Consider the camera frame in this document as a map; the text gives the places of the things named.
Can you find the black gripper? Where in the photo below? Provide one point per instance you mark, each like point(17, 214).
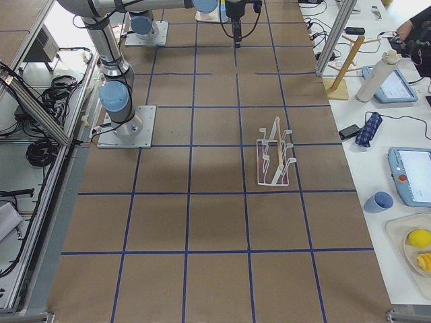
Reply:
point(233, 9)

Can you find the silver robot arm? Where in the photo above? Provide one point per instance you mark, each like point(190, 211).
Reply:
point(116, 94)
point(142, 23)

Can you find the light blue cup middle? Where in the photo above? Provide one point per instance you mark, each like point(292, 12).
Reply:
point(222, 11)

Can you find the blue cup on desk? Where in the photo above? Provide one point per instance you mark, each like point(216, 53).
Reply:
point(378, 202)

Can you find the beige plastic tray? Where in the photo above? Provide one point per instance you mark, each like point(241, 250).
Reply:
point(212, 17)

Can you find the wooden dowel on rack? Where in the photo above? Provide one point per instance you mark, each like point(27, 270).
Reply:
point(279, 144)

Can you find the black power adapter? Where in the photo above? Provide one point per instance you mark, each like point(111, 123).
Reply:
point(355, 31)

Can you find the wooden mug tree stand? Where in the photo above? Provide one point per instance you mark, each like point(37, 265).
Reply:
point(336, 88)

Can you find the black phone on desk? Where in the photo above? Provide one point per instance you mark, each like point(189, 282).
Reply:
point(349, 132)

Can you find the white cylindrical bottle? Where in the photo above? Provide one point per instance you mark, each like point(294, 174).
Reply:
point(379, 73)

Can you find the blue plaid folded umbrella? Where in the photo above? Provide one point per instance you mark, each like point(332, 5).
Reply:
point(369, 130)

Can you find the blue teach pendant left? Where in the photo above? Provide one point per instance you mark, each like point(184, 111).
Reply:
point(395, 89)

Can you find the blue teach pendant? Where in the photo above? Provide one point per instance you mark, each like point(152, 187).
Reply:
point(410, 170)
point(395, 89)

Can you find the blue teach pendant right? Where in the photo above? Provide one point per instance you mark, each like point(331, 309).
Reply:
point(410, 170)

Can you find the beige tray with fruit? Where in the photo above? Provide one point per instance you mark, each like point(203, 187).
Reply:
point(398, 231)

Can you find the yellow lemon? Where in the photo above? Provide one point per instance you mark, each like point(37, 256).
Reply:
point(419, 238)

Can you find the orange slices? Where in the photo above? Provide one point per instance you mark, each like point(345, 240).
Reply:
point(424, 261)

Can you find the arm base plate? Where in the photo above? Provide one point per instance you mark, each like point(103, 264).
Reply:
point(133, 41)
point(137, 133)

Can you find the aluminium frame post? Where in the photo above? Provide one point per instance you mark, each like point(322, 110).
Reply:
point(334, 35)

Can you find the white wire cup rack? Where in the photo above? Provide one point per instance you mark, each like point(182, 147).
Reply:
point(268, 172)

